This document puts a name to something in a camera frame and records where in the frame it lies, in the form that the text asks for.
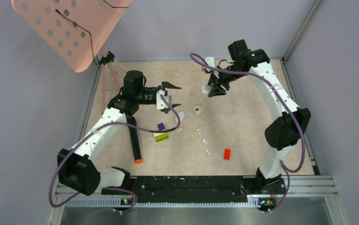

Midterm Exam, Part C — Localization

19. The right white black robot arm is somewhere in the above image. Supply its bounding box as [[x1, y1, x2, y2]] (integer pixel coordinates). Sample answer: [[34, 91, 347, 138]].
[[203, 40, 311, 193]]

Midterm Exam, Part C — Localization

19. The purple white green block stack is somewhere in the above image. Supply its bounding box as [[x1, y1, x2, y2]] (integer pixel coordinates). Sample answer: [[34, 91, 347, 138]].
[[153, 123, 169, 143]]

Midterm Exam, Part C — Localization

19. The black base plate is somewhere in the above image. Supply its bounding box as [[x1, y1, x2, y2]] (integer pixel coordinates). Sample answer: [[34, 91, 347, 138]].
[[101, 175, 287, 205]]

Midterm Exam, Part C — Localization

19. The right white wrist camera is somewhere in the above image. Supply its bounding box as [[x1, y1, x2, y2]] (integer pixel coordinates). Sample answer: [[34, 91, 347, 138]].
[[202, 57, 219, 78]]

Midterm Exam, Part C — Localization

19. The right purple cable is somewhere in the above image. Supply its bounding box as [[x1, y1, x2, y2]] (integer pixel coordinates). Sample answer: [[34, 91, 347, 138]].
[[189, 52, 307, 214]]

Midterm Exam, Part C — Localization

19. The white closed earbud case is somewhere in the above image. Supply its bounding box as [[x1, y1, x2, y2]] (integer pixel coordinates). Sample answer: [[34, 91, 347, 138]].
[[175, 112, 185, 124]]

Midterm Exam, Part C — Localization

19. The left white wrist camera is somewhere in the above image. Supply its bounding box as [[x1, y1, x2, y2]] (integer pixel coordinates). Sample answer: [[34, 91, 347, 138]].
[[156, 90, 171, 110]]

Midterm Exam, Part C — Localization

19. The pink perforated music stand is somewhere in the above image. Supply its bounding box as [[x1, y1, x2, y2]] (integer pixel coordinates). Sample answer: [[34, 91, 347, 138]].
[[11, 0, 145, 106]]

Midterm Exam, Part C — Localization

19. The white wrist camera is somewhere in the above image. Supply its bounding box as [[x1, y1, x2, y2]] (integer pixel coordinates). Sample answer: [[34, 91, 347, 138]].
[[202, 57, 219, 78], [156, 90, 171, 110]]

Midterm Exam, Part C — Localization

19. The aluminium frame rail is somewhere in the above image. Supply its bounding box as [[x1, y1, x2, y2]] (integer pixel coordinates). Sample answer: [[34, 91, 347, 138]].
[[49, 175, 348, 225]]

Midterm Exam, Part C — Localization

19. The purple cable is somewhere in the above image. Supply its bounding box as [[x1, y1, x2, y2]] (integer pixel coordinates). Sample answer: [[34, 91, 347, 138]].
[[48, 94, 182, 215], [189, 52, 307, 214]]

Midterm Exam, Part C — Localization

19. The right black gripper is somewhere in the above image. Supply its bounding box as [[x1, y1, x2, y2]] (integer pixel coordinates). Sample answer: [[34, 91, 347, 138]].
[[206, 64, 244, 97]]

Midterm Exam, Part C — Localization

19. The beige earbud case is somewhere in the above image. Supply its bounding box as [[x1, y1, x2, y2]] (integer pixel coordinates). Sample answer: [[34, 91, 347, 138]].
[[193, 105, 203, 115]]

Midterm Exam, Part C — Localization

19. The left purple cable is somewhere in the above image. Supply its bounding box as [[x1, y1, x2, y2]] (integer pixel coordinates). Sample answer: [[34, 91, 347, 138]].
[[48, 94, 182, 215]]

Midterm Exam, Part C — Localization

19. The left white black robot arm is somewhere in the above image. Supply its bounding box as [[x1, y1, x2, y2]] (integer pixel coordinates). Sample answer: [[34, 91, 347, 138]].
[[57, 70, 178, 195]]

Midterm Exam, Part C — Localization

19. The black marker orange cap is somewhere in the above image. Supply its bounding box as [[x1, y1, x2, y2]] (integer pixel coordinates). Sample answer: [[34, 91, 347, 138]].
[[128, 127, 142, 164]]

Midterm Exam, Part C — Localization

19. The red toy brick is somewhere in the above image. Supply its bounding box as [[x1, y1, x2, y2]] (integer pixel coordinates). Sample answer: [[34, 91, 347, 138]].
[[223, 149, 231, 160]]

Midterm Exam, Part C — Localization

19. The white earbud case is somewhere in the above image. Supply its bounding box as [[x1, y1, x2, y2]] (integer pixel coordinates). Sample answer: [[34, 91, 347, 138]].
[[202, 85, 212, 95], [175, 112, 185, 124]]

